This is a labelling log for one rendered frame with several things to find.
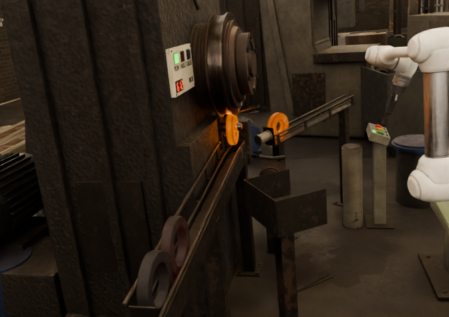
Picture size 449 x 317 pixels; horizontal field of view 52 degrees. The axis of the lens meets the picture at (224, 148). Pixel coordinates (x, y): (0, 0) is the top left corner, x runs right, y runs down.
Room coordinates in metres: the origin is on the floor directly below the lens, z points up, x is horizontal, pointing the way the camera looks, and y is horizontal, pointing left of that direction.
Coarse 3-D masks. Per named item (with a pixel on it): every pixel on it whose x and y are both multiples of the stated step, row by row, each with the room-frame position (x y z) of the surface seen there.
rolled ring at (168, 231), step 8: (176, 216) 1.32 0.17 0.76; (168, 224) 1.27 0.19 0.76; (176, 224) 1.28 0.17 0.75; (184, 224) 1.35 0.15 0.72; (168, 232) 1.24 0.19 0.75; (176, 232) 1.36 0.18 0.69; (184, 232) 1.35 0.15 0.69; (168, 240) 1.22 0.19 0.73; (184, 240) 1.35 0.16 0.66; (160, 248) 1.22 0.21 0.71; (168, 248) 1.21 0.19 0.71; (184, 248) 1.34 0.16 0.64; (176, 256) 1.33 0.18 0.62; (184, 256) 1.32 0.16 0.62; (176, 264) 1.24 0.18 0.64; (176, 272) 1.23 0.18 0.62
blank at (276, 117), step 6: (276, 114) 2.53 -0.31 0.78; (282, 114) 2.56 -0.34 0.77; (270, 120) 2.52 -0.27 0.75; (276, 120) 2.52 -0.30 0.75; (282, 120) 2.56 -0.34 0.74; (270, 126) 2.50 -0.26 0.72; (276, 126) 2.52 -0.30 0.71; (282, 126) 2.57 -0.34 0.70; (288, 126) 2.59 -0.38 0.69; (276, 132) 2.52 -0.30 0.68; (282, 138) 2.55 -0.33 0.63
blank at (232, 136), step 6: (228, 114) 2.15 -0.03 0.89; (228, 120) 2.12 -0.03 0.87; (234, 120) 2.14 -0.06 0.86; (228, 126) 2.10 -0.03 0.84; (234, 126) 2.13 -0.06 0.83; (228, 132) 2.10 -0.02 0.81; (234, 132) 2.12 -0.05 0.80; (228, 138) 2.10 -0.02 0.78; (234, 138) 2.11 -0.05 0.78; (234, 144) 2.14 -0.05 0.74
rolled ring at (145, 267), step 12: (156, 252) 1.13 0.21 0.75; (144, 264) 1.08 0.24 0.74; (156, 264) 1.10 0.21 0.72; (168, 264) 1.18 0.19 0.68; (144, 276) 1.05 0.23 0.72; (168, 276) 1.17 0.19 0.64; (144, 288) 1.04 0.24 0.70; (168, 288) 1.16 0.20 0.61; (144, 300) 1.03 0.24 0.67; (156, 300) 1.13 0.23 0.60
